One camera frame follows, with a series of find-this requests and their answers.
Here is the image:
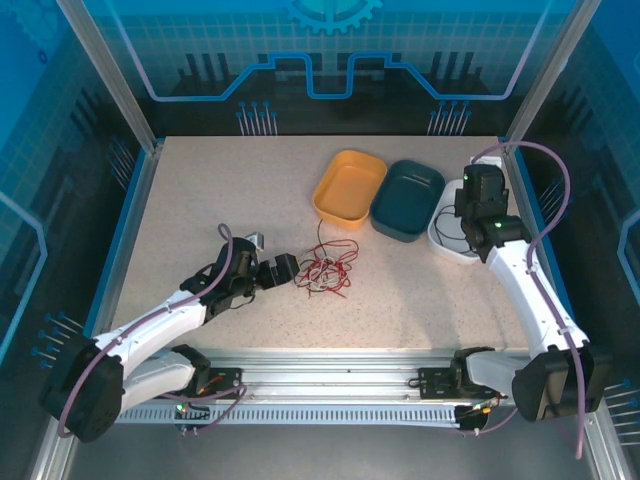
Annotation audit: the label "thin white cable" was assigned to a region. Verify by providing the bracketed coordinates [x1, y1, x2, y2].
[299, 253, 346, 291]
[297, 254, 346, 293]
[296, 253, 331, 289]

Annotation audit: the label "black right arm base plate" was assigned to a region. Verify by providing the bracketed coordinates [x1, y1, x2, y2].
[417, 366, 511, 401]

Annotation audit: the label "thin red cable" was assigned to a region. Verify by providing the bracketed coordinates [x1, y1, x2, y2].
[302, 259, 351, 301]
[304, 249, 351, 292]
[299, 238, 361, 281]

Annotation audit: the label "grey metal front tray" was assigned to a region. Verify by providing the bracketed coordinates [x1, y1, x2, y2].
[29, 399, 640, 480]

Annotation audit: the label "aluminium table side rail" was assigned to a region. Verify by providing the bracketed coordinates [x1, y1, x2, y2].
[82, 141, 166, 364]
[501, 141, 574, 364]

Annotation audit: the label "slotted grey cable duct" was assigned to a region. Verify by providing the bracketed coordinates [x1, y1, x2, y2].
[119, 403, 462, 427]

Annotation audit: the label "white plastic bin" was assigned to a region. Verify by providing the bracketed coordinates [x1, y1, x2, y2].
[427, 177, 484, 265]

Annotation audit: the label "orange plastic bin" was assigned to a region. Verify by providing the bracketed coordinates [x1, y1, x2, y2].
[311, 148, 389, 232]

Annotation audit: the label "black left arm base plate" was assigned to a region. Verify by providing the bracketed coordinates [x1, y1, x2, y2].
[169, 367, 245, 401]

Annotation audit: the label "aluminium front rail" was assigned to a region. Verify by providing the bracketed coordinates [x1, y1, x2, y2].
[69, 347, 596, 407]

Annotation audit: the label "teal plastic bin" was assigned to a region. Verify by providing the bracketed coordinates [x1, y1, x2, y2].
[369, 158, 446, 245]

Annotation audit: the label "blue printed enclosure panel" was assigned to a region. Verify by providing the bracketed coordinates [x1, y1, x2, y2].
[514, 0, 640, 401]
[0, 0, 151, 386]
[74, 0, 584, 139]

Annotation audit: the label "aluminium frame post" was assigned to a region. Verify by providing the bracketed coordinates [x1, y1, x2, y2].
[501, 0, 600, 154]
[55, 0, 166, 154]

